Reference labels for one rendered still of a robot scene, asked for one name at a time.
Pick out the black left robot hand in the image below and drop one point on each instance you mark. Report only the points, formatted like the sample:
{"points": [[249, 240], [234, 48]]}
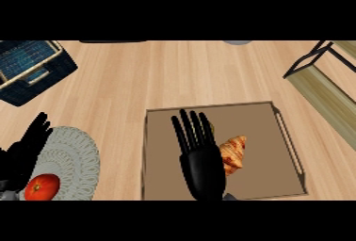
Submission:
{"points": [[25, 153]]}

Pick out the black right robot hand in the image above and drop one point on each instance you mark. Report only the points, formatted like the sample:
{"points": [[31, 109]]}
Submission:
{"points": [[202, 169]]}

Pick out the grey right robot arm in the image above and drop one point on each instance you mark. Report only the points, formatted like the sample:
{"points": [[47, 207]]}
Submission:
{"points": [[228, 197]]}

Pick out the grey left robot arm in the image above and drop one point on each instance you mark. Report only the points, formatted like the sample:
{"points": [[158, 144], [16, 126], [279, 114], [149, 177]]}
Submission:
{"points": [[4, 193]]}

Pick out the yellow squash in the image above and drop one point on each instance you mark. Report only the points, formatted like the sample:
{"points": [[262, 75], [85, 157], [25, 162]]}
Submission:
{"points": [[211, 127]]}

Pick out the brown rectangular tray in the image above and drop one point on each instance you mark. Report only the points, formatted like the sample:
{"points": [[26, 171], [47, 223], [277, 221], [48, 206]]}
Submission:
{"points": [[258, 150]]}

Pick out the wooden tiered shelf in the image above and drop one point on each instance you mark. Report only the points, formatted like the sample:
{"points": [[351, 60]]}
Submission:
{"points": [[323, 88]]}

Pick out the golden croissant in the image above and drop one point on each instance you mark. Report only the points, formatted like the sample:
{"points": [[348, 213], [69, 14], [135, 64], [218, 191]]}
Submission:
{"points": [[231, 153]]}

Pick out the grey woven round placemat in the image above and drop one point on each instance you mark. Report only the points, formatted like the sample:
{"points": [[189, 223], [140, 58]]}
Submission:
{"points": [[73, 163]]}

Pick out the red tomato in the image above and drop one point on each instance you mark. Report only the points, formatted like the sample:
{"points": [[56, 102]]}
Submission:
{"points": [[41, 187]]}

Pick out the dark blue wicker basket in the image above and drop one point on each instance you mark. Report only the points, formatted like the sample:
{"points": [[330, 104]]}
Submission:
{"points": [[28, 67]]}

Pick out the grey round object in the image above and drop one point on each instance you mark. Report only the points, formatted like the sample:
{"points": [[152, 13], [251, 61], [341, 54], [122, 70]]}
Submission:
{"points": [[236, 42]]}

